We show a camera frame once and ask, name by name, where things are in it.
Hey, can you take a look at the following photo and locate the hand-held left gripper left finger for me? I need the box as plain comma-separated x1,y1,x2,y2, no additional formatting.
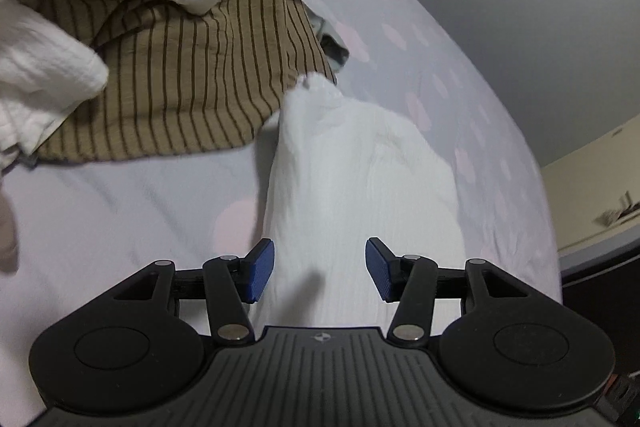
107,238,276,347

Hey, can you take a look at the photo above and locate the brown striped garment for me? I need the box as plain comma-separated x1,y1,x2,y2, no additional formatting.
12,0,338,162

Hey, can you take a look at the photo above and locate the pinkish beige garment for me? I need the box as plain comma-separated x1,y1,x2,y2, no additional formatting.
0,192,21,275

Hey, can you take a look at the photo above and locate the clutter of small things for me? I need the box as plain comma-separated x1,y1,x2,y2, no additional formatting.
597,191,640,226

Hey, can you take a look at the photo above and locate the grey and black garment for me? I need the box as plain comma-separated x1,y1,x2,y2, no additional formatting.
307,12,351,75

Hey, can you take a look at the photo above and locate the beige cabinet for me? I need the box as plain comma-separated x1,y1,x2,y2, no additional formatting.
541,114,640,258

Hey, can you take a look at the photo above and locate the dark furniture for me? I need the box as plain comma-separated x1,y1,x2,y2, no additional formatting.
560,252,640,378

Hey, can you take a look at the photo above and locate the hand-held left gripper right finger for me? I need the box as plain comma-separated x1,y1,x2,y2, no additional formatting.
365,237,536,348

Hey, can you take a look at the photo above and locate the white crinkled garment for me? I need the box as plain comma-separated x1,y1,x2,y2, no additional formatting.
260,72,466,328

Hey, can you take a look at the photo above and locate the bed with polka dot sheet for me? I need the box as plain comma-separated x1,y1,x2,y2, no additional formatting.
0,0,563,408

